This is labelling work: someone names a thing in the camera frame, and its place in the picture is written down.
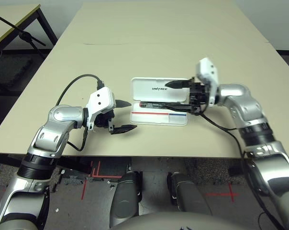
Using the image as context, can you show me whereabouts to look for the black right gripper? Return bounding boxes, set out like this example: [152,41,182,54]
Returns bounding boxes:
[165,80,210,113]

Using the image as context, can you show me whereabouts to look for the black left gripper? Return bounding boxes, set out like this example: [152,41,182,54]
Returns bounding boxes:
[94,99,138,136]

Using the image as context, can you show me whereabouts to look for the black marker with red cap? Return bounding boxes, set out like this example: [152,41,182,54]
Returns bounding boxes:
[139,101,174,109]

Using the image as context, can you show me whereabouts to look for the white plastic pencil case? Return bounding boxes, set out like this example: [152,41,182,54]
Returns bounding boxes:
[130,77,192,126]

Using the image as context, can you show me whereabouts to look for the grey robot left leg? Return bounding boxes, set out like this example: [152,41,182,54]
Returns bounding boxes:
[110,171,142,227]

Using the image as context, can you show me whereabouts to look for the grey robot leg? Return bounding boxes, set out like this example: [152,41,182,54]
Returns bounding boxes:
[167,171,212,216]
[110,171,142,227]

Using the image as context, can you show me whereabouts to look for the red tape strip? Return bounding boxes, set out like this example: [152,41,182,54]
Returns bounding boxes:
[80,179,88,201]

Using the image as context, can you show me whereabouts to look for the grey robot right leg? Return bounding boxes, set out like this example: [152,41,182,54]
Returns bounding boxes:
[167,171,212,216]

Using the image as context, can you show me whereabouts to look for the grey robot torso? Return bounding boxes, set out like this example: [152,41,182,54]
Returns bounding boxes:
[110,212,250,230]

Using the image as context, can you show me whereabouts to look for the black tripod stand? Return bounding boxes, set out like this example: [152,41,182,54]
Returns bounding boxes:
[0,11,47,52]

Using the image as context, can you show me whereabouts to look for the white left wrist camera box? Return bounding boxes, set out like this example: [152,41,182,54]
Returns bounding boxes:
[85,87,115,131]

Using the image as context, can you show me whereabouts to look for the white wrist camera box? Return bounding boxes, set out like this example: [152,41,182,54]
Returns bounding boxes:
[195,57,219,106]
[85,87,115,131]

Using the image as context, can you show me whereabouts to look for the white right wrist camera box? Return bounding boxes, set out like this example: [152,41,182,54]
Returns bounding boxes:
[195,57,219,106]

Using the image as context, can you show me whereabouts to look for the thin black floor cable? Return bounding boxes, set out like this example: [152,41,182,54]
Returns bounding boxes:
[256,210,279,230]

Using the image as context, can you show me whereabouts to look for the beige side table black frame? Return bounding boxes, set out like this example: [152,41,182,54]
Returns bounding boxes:
[0,3,59,52]

